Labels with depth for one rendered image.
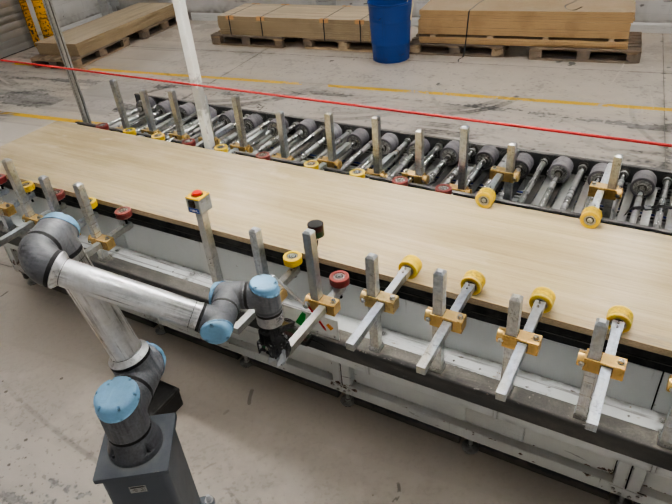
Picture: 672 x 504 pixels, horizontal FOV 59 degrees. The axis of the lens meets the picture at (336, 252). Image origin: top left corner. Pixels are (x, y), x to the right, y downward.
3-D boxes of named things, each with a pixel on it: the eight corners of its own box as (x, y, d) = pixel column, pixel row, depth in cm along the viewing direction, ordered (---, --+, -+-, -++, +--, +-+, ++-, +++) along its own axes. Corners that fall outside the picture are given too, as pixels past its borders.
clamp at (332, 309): (334, 317, 228) (333, 306, 225) (304, 307, 234) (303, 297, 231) (341, 308, 232) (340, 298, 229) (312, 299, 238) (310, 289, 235)
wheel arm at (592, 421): (597, 433, 163) (599, 424, 161) (583, 428, 164) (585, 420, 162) (624, 322, 198) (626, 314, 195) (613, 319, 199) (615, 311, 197)
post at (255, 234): (272, 326, 253) (255, 231, 226) (266, 324, 254) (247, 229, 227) (277, 321, 255) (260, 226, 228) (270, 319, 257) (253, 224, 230)
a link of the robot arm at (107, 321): (122, 406, 216) (7, 238, 176) (139, 371, 230) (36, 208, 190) (160, 401, 213) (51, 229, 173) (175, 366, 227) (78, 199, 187)
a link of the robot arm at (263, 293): (249, 272, 192) (280, 271, 191) (255, 302, 199) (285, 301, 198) (243, 290, 184) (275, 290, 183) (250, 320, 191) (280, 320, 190)
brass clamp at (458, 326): (460, 335, 200) (461, 324, 197) (423, 324, 206) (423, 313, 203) (466, 324, 204) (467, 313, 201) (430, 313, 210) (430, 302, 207)
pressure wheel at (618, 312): (599, 323, 199) (619, 337, 198) (616, 310, 193) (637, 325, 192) (602, 312, 203) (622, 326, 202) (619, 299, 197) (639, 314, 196)
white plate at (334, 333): (339, 341, 234) (337, 322, 229) (284, 323, 246) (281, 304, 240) (339, 340, 235) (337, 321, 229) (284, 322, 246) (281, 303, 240)
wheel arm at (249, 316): (239, 336, 225) (237, 328, 223) (232, 334, 227) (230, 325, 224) (300, 273, 255) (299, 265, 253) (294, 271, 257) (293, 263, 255)
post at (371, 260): (378, 359, 230) (373, 258, 203) (370, 357, 231) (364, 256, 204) (382, 353, 232) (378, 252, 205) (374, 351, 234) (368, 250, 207)
